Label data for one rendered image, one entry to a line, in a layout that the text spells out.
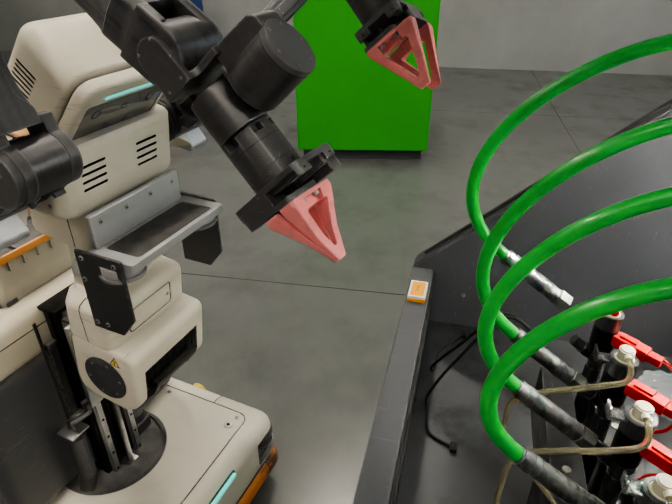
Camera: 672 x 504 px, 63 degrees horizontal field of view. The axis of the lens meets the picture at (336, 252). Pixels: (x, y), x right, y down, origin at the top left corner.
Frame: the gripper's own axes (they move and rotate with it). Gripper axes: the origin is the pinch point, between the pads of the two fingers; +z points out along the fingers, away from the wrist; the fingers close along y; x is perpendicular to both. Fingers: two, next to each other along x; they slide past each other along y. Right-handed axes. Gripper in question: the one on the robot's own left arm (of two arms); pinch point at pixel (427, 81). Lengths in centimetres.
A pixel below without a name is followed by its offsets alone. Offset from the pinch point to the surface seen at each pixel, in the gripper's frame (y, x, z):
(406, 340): 5.0, 25.7, 28.7
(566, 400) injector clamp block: -1.0, 7.7, 43.8
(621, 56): -11.4, -17.9, 11.6
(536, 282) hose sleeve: -6.2, 1.2, 27.5
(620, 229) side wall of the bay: 29.0, -6.2, 33.5
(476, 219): -9.1, 2.1, 17.5
